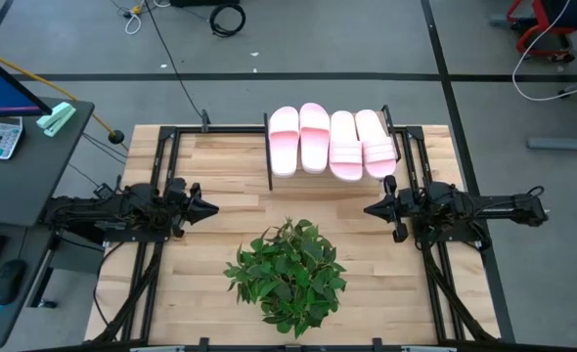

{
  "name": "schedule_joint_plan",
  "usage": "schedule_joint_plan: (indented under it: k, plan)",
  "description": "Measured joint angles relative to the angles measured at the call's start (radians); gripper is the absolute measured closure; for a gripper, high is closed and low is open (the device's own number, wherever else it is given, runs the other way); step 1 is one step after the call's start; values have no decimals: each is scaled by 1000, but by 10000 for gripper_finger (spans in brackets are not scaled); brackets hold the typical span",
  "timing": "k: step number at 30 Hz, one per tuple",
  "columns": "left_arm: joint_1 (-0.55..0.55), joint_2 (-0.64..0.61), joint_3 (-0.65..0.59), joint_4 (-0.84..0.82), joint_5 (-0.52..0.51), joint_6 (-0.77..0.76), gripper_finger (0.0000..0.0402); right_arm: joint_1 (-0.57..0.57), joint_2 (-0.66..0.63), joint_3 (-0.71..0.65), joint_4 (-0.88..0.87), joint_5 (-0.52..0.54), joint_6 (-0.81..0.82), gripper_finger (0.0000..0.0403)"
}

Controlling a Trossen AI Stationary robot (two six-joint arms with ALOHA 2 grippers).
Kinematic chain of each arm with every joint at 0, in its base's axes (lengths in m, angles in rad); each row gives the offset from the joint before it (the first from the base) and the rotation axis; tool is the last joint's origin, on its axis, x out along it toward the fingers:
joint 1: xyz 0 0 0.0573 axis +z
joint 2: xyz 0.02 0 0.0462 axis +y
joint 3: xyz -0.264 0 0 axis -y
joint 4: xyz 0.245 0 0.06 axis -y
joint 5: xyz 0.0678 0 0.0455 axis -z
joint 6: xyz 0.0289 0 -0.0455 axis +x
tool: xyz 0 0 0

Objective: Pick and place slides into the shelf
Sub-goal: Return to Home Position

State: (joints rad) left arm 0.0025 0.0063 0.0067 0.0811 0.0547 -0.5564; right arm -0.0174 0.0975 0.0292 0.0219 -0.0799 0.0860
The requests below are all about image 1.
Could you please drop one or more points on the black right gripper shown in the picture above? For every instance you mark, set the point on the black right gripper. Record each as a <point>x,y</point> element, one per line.
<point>403,210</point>

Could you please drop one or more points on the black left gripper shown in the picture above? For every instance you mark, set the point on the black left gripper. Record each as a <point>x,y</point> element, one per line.
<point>178,210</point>

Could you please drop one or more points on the pink foam slide sandal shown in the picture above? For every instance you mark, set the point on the pink foam slide sandal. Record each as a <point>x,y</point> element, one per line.
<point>283,146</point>
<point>379,156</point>
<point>314,142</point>
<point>345,156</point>

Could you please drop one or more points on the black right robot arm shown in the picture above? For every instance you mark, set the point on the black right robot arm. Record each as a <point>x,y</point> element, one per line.
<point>494,207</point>

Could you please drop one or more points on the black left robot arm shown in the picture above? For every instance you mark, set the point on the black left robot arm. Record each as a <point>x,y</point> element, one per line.
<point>98,210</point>

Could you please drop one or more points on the black-framed wooden shoe shelf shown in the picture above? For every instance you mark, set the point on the black-framed wooden shoe shelf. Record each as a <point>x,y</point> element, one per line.
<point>268,146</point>

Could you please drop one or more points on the green plant, black pot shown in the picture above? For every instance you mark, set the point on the green plant, black pot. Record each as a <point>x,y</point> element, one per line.
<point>288,278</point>

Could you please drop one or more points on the black desk leg base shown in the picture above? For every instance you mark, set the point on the black desk leg base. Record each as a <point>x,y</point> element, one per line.
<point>73,254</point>

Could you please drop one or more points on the mint green stapler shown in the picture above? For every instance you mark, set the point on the mint green stapler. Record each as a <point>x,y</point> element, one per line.
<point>56,118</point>

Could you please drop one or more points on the dark grey desk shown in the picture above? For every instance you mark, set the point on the dark grey desk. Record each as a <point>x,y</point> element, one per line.
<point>24,186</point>

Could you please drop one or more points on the grey desk foot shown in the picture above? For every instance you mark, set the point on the grey desk foot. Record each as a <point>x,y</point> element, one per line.
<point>562,143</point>

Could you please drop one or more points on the black computer mouse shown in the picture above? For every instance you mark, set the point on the black computer mouse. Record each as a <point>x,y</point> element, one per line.
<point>7,283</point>

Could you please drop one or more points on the yellow plug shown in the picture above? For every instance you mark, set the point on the yellow plug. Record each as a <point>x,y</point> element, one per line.
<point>136,9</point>

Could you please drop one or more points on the computer monitor with blue screen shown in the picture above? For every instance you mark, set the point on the computer monitor with blue screen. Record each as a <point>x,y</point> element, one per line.
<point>0,93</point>

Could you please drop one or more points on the red and black cart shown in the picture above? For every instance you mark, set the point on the red and black cart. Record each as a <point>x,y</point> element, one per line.
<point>562,14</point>

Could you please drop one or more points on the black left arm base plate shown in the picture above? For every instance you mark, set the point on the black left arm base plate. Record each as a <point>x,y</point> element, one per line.
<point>137,237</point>

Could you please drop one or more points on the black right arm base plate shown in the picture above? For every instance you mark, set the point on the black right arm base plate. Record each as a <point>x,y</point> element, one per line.
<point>459,238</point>

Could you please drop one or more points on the black aluminium table frame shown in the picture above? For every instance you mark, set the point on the black aluminium table frame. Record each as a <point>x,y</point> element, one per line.
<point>220,130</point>

